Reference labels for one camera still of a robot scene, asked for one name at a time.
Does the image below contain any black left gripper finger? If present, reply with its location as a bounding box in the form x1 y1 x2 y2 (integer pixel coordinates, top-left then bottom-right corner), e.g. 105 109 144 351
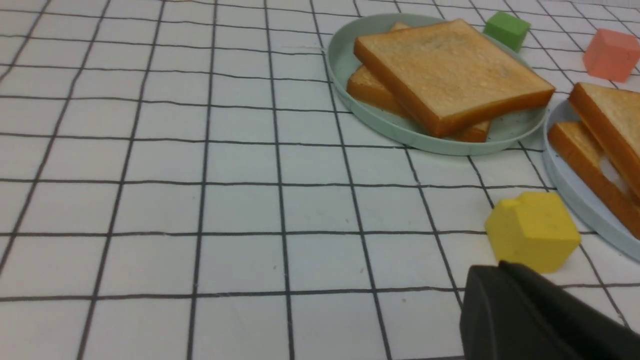
459 260 640 360

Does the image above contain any toast slice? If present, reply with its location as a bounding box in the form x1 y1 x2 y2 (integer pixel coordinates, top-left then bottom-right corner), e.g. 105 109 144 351
346 19 491 143
567 82 640 197
547 121 640 239
353 23 556 138

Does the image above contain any yellow cube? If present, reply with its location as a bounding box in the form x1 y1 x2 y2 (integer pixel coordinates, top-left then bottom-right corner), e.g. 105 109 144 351
484 191 582 274

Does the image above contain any light blue plate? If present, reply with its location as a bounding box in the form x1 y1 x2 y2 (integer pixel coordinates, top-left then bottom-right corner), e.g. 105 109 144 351
541 99 640 263

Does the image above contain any green plate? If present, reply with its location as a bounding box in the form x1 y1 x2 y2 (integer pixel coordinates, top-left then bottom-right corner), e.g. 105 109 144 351
326 13 556 157

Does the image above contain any orange-red cube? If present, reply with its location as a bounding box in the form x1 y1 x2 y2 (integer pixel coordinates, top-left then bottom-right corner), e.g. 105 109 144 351
582 28 640 83

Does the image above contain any green cube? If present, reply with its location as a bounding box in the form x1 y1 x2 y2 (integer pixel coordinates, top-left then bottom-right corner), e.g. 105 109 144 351
482 11 531 53

